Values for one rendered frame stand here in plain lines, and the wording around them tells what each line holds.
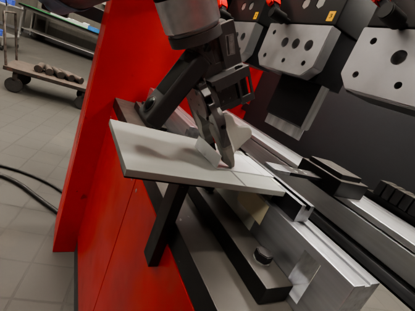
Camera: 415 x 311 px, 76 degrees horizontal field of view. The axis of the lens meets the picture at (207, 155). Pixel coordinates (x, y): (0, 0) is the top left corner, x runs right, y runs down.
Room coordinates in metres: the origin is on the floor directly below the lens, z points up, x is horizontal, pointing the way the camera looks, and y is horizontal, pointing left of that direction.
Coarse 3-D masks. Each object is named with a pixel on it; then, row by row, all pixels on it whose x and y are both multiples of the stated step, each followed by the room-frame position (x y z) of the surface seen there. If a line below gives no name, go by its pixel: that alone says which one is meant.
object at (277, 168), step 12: (312, 156) 0.65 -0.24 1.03; (276, 168) 0.51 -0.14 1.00; (288, 168) 0.55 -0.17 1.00; (300, 168) 0.64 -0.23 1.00; (312, 168) 0.62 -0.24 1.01; (324, 168) 0.61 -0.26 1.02; (336, 168) 0.61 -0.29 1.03; (312, 180) 0.60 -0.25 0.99; (324, 180) 0.58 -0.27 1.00; (336, 180) 0.56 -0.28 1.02; (348, 180) 0.58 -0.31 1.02; (360, 180) 0.61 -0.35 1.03; (336, 192) 0.55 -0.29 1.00; (348, 192) 0.58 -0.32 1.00; (360, 192) 0.60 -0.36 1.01
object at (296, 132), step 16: (288, 80) 0.52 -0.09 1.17; (272, 96) 0.53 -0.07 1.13; (288, 96) 0.50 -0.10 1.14; (304, 96) 0.47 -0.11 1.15; (320, 96) 0.46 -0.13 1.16; (272, 112) 0.52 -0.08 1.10; (288, 112) 0.49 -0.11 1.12; (304, 112) 0.46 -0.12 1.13; (288, 128) 0.48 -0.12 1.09; (304, 128) 0.46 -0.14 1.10
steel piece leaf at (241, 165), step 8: (200, 136) 0.46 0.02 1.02; (200, 144) 0.45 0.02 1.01; (208, 144) 0.43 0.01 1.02; (208, 152) 0.42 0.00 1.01; (216, 152) 0.40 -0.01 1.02; (208, 160) 0.41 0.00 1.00; (216, 160) 0.40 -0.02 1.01; (240, 160) 0.48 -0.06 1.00; (224, 168) 0.40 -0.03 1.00; (232, 168) 0.42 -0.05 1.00; (240, 168) 0.43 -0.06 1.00; (248, 168) 0.45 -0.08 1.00
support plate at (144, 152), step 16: (112, 128) 0.39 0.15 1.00; (128, 128) 0.41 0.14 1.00; (144, 128) 0.45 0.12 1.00; (128, 144) 0.35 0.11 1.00; (144, 144) 0.37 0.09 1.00; (160, 144) 0.40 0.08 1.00; (176, 144) 0.43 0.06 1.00; (192, 144) 0.47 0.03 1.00; (128, 160) 0.30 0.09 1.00; (144, 160) 0.31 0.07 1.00; (160, 160) 0.33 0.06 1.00; (176, 160) 0.36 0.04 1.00; (192, 160) 0.38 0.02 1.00; (144, 176) 0.29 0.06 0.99; (160, 176) 0.30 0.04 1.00; (176, 176) 0.31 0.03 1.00; (192, 176) 0.32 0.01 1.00; (208, 176) 0.35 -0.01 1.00; (224, 176) 0.37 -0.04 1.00; (240, 176) 0.40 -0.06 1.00; (256, 176) 0.43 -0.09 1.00; (256, 192) 0.38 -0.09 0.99; (272, 192) 0.40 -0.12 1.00
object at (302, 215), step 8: (256, 160) 0.53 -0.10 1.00; (264, 168) 0.50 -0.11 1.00; (280, 184) 0.46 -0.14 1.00; (288, 192) 0.42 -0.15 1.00; (296, 192) 0.43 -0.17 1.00; (272, 200) 0.43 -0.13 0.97; (280, 200) 0.42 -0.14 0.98; (288, 200) 0.41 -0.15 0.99; (296, 200) 0.40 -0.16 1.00; (304, 200) 0.41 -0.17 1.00; (280, 208) 0.41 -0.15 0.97; (288, 208) 0.40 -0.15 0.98; (296, 208) 0.39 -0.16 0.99; (304, 208) 0.39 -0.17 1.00; (312, 208) 0.40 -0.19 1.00; (288, 216) 0.39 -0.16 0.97; (296, 216) 0.38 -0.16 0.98; (304, 216) 0.39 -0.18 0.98
